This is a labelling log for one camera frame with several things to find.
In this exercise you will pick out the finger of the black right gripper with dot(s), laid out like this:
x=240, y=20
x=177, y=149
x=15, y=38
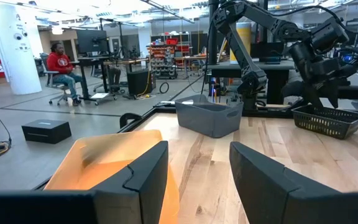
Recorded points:
x=333, y=93
x=315, y=95

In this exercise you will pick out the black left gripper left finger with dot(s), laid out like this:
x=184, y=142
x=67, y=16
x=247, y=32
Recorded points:
x=135, y=186

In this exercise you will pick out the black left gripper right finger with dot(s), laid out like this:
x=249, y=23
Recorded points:
x=266, y=186

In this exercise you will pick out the black mesh basket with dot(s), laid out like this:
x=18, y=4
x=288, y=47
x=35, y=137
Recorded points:
x=328, y=124

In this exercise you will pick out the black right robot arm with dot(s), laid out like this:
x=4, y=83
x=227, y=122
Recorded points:
x=247, y=59

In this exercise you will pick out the orange translucent plastic bin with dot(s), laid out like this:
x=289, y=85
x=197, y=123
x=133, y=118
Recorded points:
x=117, y=149

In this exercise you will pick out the yellow roll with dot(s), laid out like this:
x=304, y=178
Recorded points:
x=246, y=34

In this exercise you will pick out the grey top side table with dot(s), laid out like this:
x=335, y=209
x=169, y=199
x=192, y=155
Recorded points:
x=221, y=66

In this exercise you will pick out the black computer tower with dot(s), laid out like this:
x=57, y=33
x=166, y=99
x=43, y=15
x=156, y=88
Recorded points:
x=140, y=82

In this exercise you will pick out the black box on floor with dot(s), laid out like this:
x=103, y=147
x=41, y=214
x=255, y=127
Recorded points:
x=46, y=131

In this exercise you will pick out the black standing desk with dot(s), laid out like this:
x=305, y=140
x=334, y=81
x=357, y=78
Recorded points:
x=84, y=81

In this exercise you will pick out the wooden top desk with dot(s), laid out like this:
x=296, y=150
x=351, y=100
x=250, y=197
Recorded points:
x=126, y=61

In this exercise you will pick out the parts shelf with red bins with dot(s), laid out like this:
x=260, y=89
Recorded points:
x=163, y=59

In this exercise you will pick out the person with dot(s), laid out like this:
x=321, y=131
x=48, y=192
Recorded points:
x=60, y=62

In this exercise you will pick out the black computer monitor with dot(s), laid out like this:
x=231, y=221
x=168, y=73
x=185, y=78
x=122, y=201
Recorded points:
x=92, y=42

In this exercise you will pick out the grey office chair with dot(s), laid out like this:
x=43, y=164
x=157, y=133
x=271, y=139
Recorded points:
x=43, y=62

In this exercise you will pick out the white round pillar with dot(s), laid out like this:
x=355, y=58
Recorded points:
x=14, y=68

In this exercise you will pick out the black upright post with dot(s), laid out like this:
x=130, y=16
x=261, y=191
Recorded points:
x=213, y=46

